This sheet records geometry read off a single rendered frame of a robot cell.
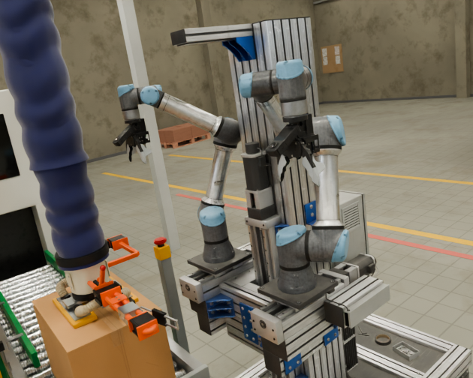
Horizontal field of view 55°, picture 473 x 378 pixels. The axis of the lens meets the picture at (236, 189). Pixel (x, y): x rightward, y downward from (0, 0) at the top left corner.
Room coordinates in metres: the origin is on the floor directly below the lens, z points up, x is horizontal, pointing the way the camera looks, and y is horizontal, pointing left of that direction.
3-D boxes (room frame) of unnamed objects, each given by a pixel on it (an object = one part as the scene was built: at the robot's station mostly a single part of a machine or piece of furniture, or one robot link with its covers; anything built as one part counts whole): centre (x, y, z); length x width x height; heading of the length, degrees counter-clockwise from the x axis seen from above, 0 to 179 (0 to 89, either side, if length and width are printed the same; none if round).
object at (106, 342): (1.88, 0.72, 0.75); 0.60 x 0.40 x 0.40; 34
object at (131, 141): (2.09, 0.41, 1.66); 0.09 x 0.08 x 0.12; 128
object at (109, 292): (1.69, 0.58, 1.08); 0.10 x 0.08 x 0.06; 124
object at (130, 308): (1.51, 0.46, 1.07); 0.07 x 0.07 x 0.04; 34
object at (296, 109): (1.30, -0.19, 1.74); 0.08 x 0.08 x 0.05
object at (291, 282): (1.60, -0.18, 1.09); 0.15 x 0.15 x 0.10
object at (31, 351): (2.70, 1.63, 0.60); 1.60 x 0.11 x 0.09; 34
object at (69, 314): (1.85, 0.79, 0.97); 0.34 x 0.10 x 0.05; 34
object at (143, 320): (1.40, 0.39, 1.08); 0.08 x 0.07 x 0.05; 34
